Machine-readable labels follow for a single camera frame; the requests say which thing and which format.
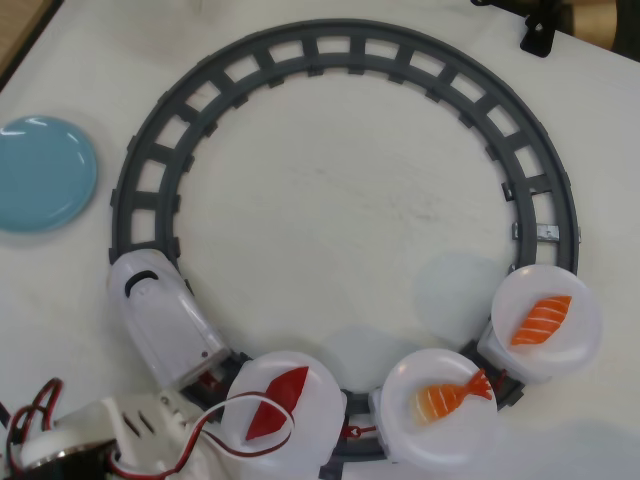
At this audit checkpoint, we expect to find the red and black cable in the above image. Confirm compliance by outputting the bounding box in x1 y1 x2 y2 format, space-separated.
0 377 67 480

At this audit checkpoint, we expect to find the blue round dish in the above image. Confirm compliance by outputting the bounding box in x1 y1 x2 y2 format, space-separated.
0 114 100 236

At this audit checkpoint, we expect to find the black clamp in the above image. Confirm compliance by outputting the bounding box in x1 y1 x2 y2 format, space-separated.
519 12 556 55

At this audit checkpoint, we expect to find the shrimp nigiri sushi toy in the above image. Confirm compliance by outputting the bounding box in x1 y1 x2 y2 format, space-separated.
414 368 494 427

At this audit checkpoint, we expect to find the white plate under salmon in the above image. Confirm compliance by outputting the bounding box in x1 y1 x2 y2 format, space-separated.
492 264 604 384

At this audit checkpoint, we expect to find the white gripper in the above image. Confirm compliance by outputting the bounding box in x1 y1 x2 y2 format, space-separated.
98 389 202 454

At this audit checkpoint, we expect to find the silver tape strip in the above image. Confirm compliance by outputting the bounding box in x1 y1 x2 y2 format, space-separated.
512 221 582 246

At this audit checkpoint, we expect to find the black stand bar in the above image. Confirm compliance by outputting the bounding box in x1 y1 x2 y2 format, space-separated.
469 0 566 9

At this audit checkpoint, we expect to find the white plate under shrimp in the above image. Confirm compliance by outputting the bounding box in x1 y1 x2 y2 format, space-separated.
382 349 499 467

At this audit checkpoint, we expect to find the red and white cable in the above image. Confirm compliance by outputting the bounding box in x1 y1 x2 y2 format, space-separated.
107 392 298 476

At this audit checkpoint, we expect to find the grey circular toy track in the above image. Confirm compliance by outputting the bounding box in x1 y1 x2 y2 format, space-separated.
108 18 582 479

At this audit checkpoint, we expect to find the white plate under tuna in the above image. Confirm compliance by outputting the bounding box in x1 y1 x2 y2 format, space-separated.
219 349 347 472

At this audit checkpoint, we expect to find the red tuna nigiri toy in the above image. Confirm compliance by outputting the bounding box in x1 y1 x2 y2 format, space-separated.
244 366 311 443

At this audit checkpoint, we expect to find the salmon nigiri sushi toy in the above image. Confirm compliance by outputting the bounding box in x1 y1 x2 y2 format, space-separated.
510 294 573 348

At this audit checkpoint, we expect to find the white Shinkansen toy locomotive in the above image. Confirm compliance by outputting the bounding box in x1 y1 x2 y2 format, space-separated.
108 249 229 389

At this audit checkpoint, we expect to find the white train car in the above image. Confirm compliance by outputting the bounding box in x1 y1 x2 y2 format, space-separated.
477 323 521 374
335 390 350 454
369 388 401 464

